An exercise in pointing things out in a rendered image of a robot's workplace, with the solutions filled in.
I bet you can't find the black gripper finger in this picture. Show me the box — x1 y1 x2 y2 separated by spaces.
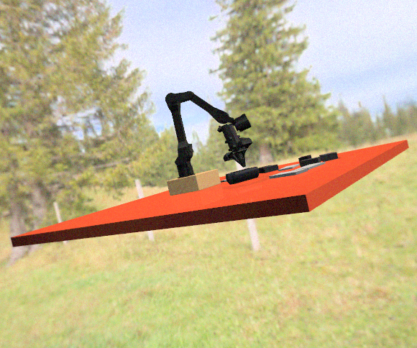
234 149 247 167
230 155 242 165

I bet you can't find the dark grey switch panel with green rocker switches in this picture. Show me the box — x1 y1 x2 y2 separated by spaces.
226 167 259 185

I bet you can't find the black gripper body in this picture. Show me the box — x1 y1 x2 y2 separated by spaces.
223 134 253 162

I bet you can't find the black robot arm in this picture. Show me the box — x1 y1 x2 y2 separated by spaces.
165 91 251 178

